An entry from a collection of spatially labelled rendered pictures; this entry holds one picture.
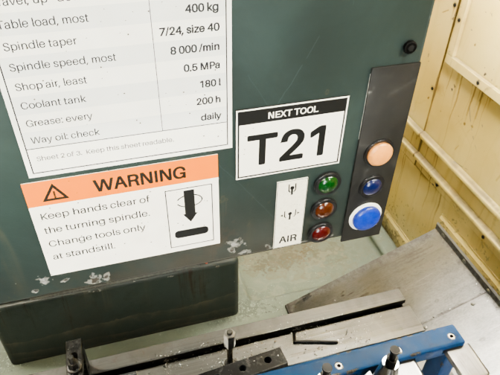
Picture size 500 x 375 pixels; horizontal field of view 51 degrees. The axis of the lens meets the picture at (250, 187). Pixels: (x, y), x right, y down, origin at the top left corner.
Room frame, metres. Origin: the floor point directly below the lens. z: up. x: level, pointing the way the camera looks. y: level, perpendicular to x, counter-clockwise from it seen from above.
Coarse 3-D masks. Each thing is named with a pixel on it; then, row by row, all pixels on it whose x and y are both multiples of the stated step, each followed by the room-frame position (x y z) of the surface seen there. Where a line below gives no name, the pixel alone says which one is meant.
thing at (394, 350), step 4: (392, 348) 0.45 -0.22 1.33; (396, 348) 0.45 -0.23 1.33; (392, 352) 0.45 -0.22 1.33; (396, 352) 0.45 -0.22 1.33; (388, 356) 0.45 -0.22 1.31; (392, 356) 0.45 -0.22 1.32; (396, 356) 0.45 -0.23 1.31; (388, 360) 0.45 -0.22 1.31; (392, 360) 0.45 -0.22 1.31; (396, 360) 0.45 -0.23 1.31; (388, 364) 0.45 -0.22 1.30; (392, 364) 0.44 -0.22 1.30; (396, 364) 0.45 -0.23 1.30
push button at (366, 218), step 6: (360, 210) 0.39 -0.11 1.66; (366, 210) 0.39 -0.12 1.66; (372, 210) 0.39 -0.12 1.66; (378, 210) 0.39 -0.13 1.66; (354, 216) 0.39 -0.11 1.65; (360, 216) 0.39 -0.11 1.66; (366, 216) 0.39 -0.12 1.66; (372, 216) 0.39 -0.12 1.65; (378, 216) 0.39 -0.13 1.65; (354, 222) 0.39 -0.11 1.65; (360, 222) 0.39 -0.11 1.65; (366, 222) 0.39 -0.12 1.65; (372, 222) 0.39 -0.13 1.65; (360, 228) 0.39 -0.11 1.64; (366, 228) 0.39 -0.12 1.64
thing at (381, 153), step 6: (378, 144) 0.39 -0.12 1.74; (384, 144) 0.39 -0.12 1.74; (372, 150) 0.39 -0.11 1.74; (378, 150) 0.39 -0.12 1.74; (384, 150) 0.39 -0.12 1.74; (390, 150) 0.39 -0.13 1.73; (372, 156) 0.39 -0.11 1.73; (378, 156) 0.39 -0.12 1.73; (384, 156) 0.39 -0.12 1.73; (390, 156) 0.39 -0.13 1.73; (372, 162) 0.39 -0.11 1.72; (378, 162) 0.39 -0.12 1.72; (384, 162) 0.39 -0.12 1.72
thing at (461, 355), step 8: (464, 344) 0.54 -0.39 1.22; (448, 352) 0.52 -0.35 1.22; (456, 352) 0.52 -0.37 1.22; (464, 352) 0.52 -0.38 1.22; (472, 352) 0.52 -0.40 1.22; (456, 360) 0.51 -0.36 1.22; (464, 360) 0.51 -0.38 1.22; (472, 360) 0.51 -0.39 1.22; (480, 360) 0.51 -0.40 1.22; (456, 368) 0.49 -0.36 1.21; (464, 368) 0.49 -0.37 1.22; (472, 368) 0.49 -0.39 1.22; (480, 368) 0.49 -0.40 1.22
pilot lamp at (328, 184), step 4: (332, 176) 0.38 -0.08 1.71; (324, 180) 0.38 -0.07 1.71; (328, 180) 0.38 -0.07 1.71; (332, 180) 0.38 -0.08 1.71; (336, 180) 0.38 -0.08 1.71; (320, 184) 0.38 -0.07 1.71; (324, 184) 0.38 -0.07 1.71; (328, 184) 0.38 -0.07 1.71; (332, 184) 0.38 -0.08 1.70; (336, 184) 0.38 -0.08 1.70; (320, 188) 0.38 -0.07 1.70; (324, 188) 0.38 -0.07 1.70; (328, 188) 0.38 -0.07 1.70; (332, 188) 0.38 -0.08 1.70; (324, 192) 0.38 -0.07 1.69; (328, 192) 0.38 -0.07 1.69
